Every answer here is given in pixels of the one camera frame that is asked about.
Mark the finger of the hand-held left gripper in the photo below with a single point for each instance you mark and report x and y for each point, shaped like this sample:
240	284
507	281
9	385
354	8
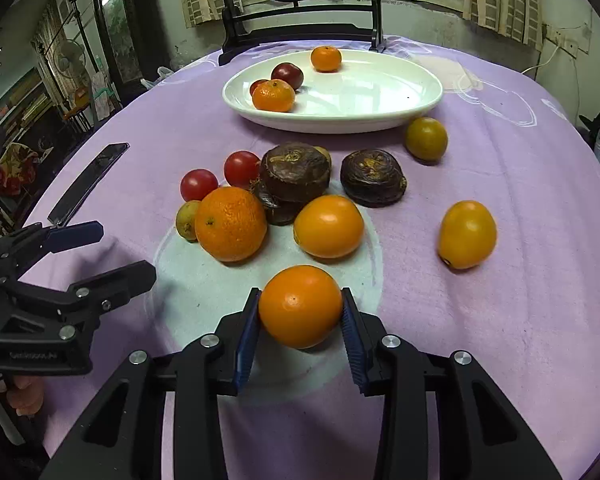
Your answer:
115	280
75	236

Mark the large rough-skinned orange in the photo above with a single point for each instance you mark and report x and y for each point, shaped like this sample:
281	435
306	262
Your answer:
230	223

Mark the smooth round orange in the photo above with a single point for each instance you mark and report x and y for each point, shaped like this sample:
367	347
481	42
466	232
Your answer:
300	306
328	226

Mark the white plastic bag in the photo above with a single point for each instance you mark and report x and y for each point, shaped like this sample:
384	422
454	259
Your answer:
162	74

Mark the wall power outlet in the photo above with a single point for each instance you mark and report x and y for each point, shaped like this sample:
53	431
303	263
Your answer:
567	40

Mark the standing electric fan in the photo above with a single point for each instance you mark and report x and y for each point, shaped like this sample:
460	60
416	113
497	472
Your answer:
70	60

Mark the greenish yellow orange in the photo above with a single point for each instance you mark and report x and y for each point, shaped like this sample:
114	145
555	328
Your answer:
426	139

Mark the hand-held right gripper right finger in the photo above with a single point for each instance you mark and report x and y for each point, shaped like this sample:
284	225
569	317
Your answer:
352	350

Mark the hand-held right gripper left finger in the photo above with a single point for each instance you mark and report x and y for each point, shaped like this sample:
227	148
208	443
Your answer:
247	345

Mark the dark brown wrinkled fruit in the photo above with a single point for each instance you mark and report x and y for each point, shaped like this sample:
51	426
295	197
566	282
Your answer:
294	171
280	212
373	177

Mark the person's left hand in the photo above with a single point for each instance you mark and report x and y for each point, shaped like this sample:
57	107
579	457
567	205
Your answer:
25	395

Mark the dark wooden framed door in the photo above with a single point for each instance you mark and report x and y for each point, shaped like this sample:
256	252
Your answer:
115	25

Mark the small yellow-green fruit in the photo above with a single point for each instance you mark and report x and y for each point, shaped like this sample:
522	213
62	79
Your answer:
325	154
187	220

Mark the small mandarin orange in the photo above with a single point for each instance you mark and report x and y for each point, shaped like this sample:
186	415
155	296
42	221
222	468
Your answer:
273	95
326	58

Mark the red cherry tomato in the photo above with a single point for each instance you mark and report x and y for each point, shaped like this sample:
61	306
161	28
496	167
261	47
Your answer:
256	86
241	168
199	184

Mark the white oval plate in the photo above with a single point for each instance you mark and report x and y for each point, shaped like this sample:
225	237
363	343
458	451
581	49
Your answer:
360	95

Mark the black smartphone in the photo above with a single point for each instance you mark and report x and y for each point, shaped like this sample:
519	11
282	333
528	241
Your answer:
87	182

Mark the smooth oval orange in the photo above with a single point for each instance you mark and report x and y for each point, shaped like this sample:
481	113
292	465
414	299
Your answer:
466	234

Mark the purple tablecloth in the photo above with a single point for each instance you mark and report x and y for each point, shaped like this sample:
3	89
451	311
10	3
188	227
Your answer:
505	185

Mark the floral cloth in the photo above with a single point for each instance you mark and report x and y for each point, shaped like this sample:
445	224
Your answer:
15	165

